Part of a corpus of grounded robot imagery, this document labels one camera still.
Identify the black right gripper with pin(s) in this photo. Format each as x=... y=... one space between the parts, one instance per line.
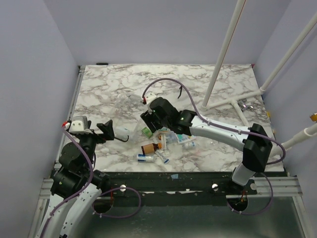
x=148 y=121

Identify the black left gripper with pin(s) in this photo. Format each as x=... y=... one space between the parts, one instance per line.
x=107 y=129

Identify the white plastic bottle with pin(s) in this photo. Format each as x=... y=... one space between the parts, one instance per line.
x=122 y=133

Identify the small green medicine carton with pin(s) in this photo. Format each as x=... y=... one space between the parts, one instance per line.
x=147 y=132

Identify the grey zip bag green header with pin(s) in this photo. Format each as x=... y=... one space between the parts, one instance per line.
x=171 y=137

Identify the clear plastic medicine box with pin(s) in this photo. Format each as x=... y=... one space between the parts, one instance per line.
x=126 y=112

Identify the amber bottle orange cap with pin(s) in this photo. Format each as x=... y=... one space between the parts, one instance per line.
x=150 y=148

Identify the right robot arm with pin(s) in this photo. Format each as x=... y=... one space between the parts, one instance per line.
x=252 y=141

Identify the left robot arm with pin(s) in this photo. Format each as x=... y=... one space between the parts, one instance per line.
x=76 y=185

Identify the blue white gauze dressing pack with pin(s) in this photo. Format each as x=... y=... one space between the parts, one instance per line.
x=183 y=138

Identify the white paper sachets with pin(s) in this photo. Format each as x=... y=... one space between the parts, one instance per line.
x=163 y=141

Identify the white gauze roll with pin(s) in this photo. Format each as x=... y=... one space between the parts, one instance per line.
x=145 y=158

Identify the small blue white tube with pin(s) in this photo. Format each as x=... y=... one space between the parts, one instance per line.
x=163 y=157

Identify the metal clamp on pipe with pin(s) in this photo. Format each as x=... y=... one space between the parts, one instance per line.
x=244 y=106

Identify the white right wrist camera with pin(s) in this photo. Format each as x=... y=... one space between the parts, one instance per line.
x=148 y=98

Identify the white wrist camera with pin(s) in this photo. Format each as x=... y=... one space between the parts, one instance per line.
x=148 y=98
x=78 y=125

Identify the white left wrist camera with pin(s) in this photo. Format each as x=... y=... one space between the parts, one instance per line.
x=78 y=125

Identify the white pvc pipe frame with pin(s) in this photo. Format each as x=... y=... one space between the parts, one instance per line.
x=283 y=47

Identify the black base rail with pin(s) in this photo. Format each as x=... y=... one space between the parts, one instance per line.
x=127 y=189

